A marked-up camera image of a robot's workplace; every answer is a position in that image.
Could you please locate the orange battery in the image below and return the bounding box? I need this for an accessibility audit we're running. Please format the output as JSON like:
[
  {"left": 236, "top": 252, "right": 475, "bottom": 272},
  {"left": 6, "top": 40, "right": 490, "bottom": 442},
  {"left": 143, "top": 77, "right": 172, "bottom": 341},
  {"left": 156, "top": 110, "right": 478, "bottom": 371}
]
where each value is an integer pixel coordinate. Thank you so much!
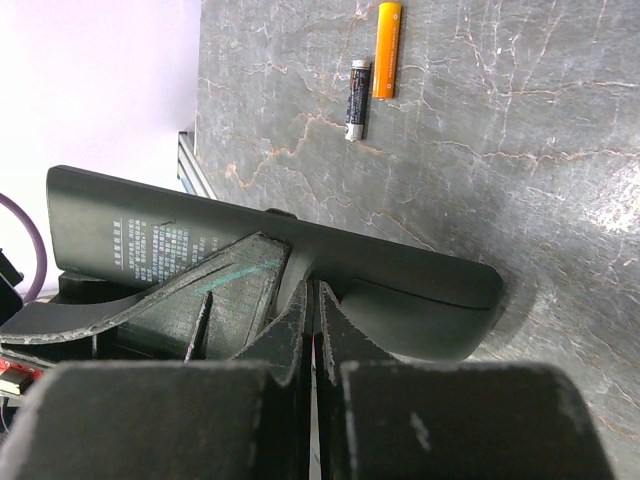
[{"left": 372, "top": 2, "right": 402, "bottom": 99}]

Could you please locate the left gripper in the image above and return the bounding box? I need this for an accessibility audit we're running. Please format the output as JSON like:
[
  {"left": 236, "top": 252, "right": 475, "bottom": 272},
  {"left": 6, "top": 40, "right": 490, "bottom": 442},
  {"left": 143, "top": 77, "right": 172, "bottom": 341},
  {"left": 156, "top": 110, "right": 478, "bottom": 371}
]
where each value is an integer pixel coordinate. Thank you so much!
[{"left": 1, "top": 344, "right": 95, "bottom": 400}]

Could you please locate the aluminium front rail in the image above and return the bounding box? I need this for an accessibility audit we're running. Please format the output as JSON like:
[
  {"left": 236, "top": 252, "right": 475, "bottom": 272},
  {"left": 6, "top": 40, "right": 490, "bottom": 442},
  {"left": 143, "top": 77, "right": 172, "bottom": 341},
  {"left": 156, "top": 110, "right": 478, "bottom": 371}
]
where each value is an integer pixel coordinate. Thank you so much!
[{"left": 177, "top": 131, "right": 217, "bottom": 200}]

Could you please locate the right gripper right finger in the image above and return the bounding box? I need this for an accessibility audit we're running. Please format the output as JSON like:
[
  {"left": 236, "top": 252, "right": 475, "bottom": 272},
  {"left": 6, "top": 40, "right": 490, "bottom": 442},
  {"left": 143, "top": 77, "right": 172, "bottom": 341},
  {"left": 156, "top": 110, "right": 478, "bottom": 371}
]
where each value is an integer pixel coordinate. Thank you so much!
[{"left": 314, "top": 283, "right": 614, "bottom": 479}]

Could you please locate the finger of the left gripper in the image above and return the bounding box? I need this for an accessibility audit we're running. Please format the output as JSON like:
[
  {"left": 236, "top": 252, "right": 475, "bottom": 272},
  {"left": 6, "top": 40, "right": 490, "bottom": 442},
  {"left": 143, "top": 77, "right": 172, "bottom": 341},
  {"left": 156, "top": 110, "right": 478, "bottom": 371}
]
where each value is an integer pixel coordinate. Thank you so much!
[{"left": 1, "top": 234, "right": 289, "bottom": 360}]

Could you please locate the black silver battery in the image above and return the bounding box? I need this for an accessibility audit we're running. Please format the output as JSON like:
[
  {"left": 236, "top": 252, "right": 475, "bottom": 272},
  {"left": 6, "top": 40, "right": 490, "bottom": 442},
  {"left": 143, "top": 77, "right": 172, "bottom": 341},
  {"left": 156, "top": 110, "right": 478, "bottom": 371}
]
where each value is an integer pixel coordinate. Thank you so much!
[{"left": 345, "top": 59, "right": 371, "bottom": 142}]

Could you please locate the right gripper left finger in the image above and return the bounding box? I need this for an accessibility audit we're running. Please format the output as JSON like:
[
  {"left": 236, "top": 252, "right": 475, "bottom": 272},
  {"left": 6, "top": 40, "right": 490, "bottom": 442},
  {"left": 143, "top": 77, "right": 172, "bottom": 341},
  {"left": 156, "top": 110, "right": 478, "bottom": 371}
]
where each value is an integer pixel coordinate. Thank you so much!
[{"left": 1, "top": 282, "right": 313, "bottom": 479}]

